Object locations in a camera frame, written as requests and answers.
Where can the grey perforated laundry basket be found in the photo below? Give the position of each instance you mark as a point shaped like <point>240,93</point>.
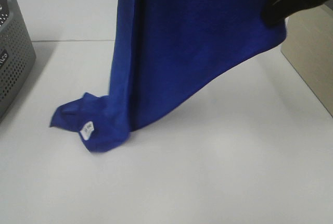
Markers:
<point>17,53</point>

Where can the beige plastic bin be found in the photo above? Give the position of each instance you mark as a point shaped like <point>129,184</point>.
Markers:
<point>308,48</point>

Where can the blue microfiber towel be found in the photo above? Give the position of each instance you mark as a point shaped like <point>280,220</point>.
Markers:
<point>164,52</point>

